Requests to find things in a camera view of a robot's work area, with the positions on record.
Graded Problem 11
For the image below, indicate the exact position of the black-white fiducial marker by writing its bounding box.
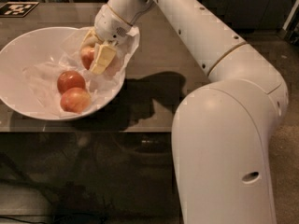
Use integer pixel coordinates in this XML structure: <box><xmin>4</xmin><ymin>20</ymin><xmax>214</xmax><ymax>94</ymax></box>
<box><xmin>0</xmin><ymin>2</ymin><xmax>38</xmax><ymax>18</ymax></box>

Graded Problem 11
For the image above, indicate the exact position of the white bowl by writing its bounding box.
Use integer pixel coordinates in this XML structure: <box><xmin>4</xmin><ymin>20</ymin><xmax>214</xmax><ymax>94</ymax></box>
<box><xmin>0</xmin><ymin>26</ymin><xmax>126</xmax><ymax>121</ymax></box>

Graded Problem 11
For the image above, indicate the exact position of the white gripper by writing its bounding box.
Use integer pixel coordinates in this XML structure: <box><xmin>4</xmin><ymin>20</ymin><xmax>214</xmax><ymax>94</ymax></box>
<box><xmin>80</xmin><ymin>5</ymin><xmax>132</xmax><ymax>75</ymax></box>

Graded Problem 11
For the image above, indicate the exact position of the white crumpled paper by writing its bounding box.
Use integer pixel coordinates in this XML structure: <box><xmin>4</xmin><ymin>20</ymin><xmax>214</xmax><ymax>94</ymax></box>
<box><xmin>23</xmin><ymin>27</ymin><xmax>139</xmax><ymax>119</ymax></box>

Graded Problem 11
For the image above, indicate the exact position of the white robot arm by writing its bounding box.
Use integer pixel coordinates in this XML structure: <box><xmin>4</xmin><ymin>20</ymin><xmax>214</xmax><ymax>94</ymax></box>
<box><xmin>94</xmin><ymin>0</ymin><xmax>288</xmax><ymax>224</ymax></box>

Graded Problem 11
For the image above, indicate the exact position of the yellow-red apple at front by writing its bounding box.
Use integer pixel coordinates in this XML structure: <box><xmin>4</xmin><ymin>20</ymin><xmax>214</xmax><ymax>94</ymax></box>
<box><xmin>60</xmin><ymin>88</ymin><xmax>92</xmax><ymax>114</ymax></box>

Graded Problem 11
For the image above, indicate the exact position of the red-yellow apple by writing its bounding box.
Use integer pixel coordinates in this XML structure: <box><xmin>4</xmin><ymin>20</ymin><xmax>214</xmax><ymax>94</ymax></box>
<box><xmin>80</xmin><ymin>47</ymin><xmax>94</xmax><ymax>70</ymax></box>

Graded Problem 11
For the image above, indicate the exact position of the dark cabinet row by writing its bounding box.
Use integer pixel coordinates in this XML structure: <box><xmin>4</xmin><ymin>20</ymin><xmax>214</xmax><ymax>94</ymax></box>
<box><xmin>68</xmin><ymin>0</ymin><xmax>299</xmax><ymax>31</ymax></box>

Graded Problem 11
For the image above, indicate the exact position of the red apple at left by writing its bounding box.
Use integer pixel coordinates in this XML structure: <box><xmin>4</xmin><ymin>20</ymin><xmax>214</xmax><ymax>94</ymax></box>
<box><xmin>57</xmin><ymin>71</ymin><xmax>86</xmax><ymax>94</ymax></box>

